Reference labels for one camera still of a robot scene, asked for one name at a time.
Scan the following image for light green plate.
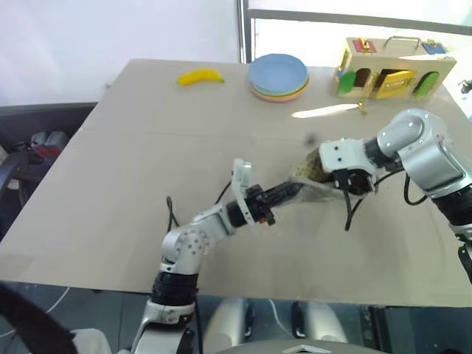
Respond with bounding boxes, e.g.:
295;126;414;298
248;79;310;95

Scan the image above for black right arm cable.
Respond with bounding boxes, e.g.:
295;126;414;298
343;167;436;232

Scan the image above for thin white cable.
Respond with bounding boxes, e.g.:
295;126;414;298
46;285;72;315
268;298;293;334

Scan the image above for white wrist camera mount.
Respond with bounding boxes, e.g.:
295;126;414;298
318;137;374;174
229;158;260;226

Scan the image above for grey and red shoes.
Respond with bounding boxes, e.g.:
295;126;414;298
30;130;70;160

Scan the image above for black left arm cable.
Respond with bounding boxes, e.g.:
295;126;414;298
165;179;234;232

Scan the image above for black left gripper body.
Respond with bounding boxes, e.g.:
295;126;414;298
246;185;277;227

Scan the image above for blue plate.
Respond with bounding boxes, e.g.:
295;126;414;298
247;53;309;91

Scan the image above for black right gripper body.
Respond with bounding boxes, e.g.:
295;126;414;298
330;167;376;197

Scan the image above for grey robot chest plate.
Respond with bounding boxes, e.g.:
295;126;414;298
221;339;370;354

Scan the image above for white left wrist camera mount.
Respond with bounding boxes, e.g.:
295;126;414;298
229;158;260;226

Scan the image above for black curved strap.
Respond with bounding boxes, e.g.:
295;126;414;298
0;281;77;354

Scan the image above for grey window frame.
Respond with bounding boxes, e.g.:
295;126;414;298
235;0;472;64

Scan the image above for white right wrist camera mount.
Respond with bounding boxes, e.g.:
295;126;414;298
318;137;374;174

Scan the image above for yellow plate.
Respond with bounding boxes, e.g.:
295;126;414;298
249;83;310;99

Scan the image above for yellow banana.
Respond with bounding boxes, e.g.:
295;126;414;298
177;68;226;88

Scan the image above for wooden lock box toy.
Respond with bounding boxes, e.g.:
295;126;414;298
329;35;459;103

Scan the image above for pink plate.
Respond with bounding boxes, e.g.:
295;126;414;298
250;86;310;104

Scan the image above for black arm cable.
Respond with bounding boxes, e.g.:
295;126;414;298
343;167;436;232
165;179;234;232

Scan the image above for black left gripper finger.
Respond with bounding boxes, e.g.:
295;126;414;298
268;187;303;211
262;180;299;201

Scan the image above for silver rounded robot leg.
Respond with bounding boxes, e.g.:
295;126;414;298
290;300;349;344
204;297;256;348

